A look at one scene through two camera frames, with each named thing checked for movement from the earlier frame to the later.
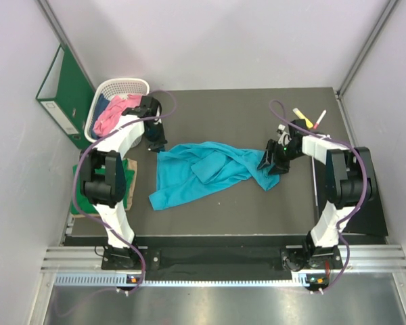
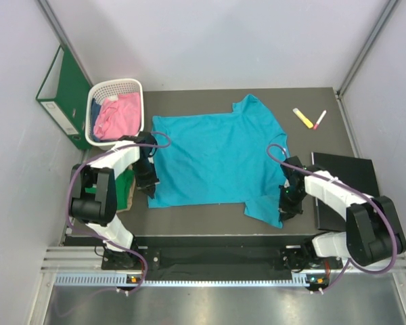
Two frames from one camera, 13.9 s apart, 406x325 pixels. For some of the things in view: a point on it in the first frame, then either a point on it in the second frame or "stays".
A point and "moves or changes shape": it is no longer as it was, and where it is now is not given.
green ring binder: [64, 97] stays
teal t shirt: [185, 171] moves or changes shape
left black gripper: [158, 145] to [148, 185]
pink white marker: [319, 120] stays
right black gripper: [279, 167] to [287, 211]
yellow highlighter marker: [301, 116] stays
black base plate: [218, 259] stays
